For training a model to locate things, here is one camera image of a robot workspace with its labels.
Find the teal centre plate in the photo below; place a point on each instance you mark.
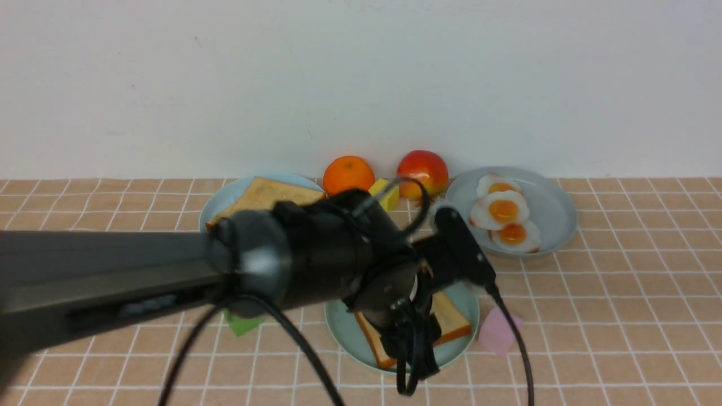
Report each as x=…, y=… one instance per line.
x=348, y=334

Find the light blue bread plate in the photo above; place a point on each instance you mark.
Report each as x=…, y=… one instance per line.
x=233, y=190

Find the orange fruit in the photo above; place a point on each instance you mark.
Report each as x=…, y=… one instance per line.
x=347, y=172

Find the green cube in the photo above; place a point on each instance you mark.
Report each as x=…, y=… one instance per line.
x=241, y=326

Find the red apple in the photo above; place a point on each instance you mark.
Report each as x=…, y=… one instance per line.
x=428, y=168

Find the grey egg plate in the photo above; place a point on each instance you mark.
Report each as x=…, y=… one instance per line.
x=551, y=209

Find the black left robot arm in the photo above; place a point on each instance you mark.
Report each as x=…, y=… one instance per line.
x=63, y=286

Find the yellow cube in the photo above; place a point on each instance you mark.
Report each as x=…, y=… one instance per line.
x=386, y=193

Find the fried egg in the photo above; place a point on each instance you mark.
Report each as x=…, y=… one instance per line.
x=499, y=210
x=493, y=182
x=524, y=238

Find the pink cube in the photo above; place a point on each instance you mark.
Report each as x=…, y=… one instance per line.
x=495, y=334

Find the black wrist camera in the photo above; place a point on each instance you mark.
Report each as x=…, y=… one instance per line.
x=453, y=254

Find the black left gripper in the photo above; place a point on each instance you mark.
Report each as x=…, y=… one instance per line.
x=395, y=311

